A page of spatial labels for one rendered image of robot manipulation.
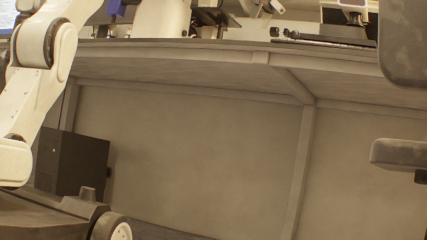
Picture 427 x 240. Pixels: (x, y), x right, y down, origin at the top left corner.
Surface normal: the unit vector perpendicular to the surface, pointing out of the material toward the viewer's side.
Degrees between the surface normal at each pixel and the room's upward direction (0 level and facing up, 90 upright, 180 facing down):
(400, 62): 90
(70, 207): 45
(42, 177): 90
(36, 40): 98
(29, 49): 118
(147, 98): 90
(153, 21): 91
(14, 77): 59
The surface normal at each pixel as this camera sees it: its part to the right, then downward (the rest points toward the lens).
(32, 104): 0.96, 0.13
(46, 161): -0.40, -0.16
